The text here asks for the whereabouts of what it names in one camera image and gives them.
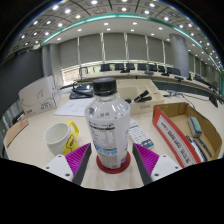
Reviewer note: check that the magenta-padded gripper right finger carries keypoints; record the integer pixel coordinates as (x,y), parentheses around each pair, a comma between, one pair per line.
(147,158)

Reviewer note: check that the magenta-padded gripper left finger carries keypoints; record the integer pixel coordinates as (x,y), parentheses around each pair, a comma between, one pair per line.
(77,158)

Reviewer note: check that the clear plastic drink bottle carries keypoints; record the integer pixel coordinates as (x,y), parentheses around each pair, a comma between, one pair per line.
(106,133)

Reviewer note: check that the flat round red coaster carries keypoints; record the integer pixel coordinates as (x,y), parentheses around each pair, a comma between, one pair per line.
(125,165)

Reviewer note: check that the white remote control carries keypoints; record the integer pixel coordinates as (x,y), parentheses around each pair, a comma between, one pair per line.
(138,133)

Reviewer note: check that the red-sided open cardboard box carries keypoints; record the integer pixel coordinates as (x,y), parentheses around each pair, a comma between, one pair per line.
(173,136)

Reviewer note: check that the black and silver marker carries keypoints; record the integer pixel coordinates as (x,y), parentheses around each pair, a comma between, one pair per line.
(196,149)

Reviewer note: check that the white paper sheet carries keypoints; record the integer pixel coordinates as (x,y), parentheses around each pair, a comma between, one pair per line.
(73,107)

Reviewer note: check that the grey-green board eraser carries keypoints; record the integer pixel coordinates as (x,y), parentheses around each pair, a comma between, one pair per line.
(195,126)

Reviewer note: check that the dark slim pen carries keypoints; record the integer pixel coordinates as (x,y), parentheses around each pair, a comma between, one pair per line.
(205,147)

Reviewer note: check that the black stapler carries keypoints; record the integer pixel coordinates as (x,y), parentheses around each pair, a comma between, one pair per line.
(141,96)

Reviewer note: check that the dark desk telephone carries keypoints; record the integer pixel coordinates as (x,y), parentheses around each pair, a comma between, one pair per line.
(81,92)

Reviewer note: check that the brown paper envelope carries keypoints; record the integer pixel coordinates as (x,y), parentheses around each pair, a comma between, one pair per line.
(15,131)

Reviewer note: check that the white printed cardboard box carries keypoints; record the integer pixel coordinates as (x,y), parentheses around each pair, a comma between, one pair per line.
(38,98)

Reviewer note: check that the black flat device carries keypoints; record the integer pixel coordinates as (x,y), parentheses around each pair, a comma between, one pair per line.
(17,118)

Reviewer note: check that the long curved conference desk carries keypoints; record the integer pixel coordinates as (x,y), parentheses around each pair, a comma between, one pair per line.
(100,76)

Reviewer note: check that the row of black desk microphones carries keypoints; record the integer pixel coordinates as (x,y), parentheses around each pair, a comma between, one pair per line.
(149,72)

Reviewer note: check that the black tabletop microphone unit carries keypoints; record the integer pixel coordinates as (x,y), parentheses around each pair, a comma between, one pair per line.
(213,101)

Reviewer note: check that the group of round ceiling lights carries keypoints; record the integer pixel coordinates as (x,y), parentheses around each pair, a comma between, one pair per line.
(67,11)

